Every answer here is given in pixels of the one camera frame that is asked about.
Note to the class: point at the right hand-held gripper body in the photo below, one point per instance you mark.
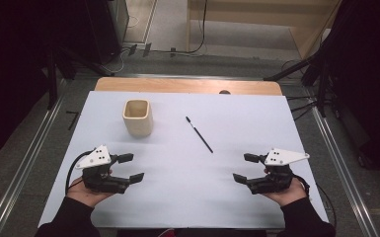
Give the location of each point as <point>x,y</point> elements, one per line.
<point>281,157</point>

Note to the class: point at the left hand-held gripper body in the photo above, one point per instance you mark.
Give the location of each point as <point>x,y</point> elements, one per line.
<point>93,158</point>

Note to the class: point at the cream ceramic cup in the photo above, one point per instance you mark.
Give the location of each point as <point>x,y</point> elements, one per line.
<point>138,125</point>

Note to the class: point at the black pen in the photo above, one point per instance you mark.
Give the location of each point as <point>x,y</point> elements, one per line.
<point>199,134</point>

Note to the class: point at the person's left hand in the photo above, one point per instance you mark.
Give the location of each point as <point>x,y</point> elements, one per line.
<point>85,197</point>

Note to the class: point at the person's right hand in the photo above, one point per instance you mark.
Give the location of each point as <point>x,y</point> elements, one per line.
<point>286,197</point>

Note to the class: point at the black L-shaped bar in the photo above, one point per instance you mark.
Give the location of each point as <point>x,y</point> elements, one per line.
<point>74,118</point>

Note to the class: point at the white board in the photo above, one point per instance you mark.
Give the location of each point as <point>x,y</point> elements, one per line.
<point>184,191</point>

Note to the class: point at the dark round table grommet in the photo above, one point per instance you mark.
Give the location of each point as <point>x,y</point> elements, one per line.
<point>224,92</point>

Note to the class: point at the black metal stand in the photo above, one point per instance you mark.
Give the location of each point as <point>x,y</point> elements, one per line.
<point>322,82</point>
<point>51,82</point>

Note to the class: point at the wooden table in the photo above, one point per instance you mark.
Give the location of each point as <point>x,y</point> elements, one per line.
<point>177,85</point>

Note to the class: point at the black curtain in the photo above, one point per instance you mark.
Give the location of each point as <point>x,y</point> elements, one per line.
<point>368,82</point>
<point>13,65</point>

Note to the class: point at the black cabinet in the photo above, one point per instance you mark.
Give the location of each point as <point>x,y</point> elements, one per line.
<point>105,29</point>

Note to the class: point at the light wooden shelf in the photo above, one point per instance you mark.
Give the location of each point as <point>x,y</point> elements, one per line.
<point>309,19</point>

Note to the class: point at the metal floor rail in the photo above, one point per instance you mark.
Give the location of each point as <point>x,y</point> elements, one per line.
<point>345,177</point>
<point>29,161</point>

